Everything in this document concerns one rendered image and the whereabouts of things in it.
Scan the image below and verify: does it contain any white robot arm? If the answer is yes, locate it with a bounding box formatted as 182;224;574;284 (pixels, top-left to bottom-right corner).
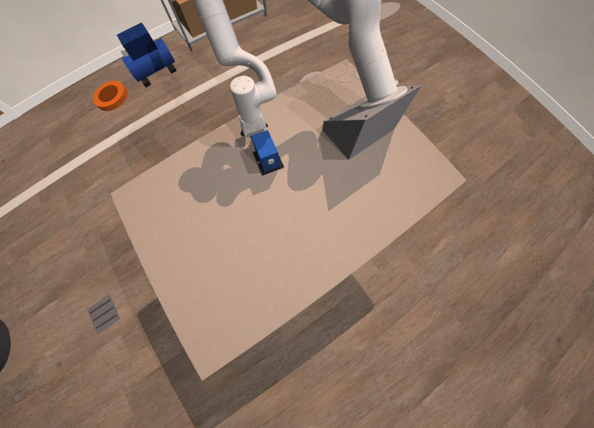
193;0;407;122

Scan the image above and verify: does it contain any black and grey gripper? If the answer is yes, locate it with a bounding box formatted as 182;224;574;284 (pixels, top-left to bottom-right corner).
239;113;268;138

